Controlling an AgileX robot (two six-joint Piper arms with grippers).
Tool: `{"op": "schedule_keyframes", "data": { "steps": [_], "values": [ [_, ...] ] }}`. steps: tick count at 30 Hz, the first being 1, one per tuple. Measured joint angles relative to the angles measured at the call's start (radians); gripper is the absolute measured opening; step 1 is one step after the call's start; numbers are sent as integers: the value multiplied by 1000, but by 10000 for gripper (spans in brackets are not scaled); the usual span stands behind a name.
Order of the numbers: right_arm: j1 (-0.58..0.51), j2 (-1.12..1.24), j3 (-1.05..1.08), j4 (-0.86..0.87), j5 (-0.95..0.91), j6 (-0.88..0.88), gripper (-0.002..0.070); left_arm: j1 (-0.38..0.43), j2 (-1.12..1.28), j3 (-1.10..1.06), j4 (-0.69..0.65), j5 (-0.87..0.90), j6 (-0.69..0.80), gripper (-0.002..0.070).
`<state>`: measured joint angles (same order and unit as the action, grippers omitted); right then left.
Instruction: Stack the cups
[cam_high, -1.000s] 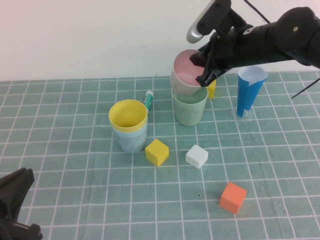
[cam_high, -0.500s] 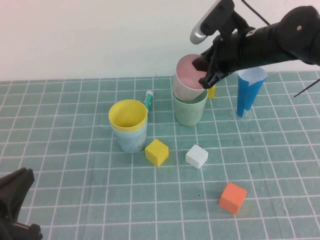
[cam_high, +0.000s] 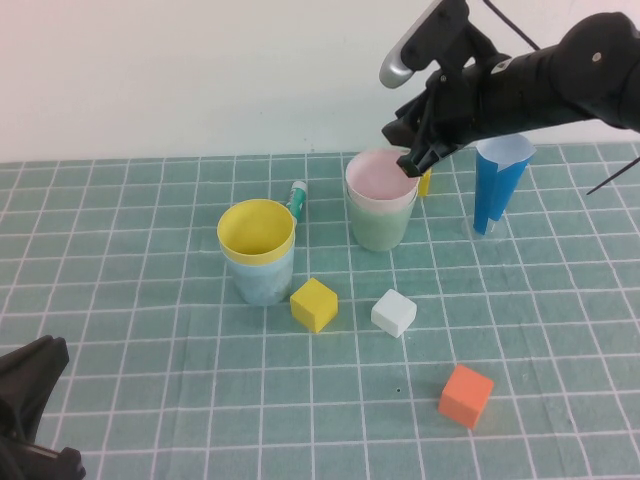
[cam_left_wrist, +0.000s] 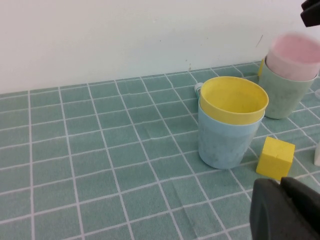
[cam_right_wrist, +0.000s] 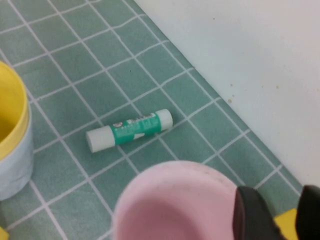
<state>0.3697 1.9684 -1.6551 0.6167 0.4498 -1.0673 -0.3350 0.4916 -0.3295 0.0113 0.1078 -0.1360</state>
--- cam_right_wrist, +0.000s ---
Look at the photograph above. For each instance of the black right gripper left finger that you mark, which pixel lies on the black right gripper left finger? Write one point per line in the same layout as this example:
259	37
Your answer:
255	217

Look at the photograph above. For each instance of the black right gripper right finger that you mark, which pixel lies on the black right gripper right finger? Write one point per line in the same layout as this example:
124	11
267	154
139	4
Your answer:
310	212

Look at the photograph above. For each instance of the pink plastic cup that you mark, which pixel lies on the pink plastic cup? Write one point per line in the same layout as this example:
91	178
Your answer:
170	212

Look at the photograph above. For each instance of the yellow plastic cup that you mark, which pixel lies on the yellow plastic cup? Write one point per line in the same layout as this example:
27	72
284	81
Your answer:
10	112

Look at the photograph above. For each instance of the yellow foam cube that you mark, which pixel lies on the yellow foam cube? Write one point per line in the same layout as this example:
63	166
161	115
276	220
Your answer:
287	225
3	235

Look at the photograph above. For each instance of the green white glue stick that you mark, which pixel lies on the green white glue stick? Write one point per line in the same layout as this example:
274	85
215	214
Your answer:
125	131

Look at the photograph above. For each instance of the green grid tablecloth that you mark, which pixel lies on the green grid tablecloth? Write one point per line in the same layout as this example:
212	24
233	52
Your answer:
75	75

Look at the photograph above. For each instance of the light blue plastic cup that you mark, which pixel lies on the light blue plastic cup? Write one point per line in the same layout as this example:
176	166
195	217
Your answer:
17	175

